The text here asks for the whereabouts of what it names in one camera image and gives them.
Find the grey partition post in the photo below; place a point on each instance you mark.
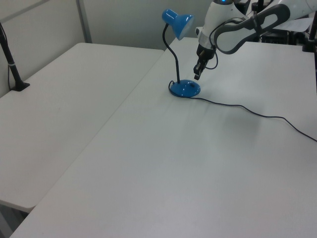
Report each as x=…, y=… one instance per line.
x=84, y=22

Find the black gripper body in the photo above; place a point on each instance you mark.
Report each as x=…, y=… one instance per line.
x=205, y=54

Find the black clamped pole stand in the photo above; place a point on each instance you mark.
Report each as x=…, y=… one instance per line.
x=310, y=37

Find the black background equipment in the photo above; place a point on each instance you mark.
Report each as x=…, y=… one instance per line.
x=277, y=37

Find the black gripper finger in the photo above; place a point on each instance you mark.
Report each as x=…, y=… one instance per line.
x=197, y=72
x=203, y=67

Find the white paper sheets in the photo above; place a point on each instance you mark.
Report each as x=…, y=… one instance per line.
x=298, y=24

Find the black pole stand with base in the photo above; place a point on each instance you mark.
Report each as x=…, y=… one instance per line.
x=12, y=65

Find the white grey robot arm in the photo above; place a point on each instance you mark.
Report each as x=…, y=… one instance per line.
x=218, y=15

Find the blue desk lamp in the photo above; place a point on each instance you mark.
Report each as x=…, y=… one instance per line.
x=184, y=89

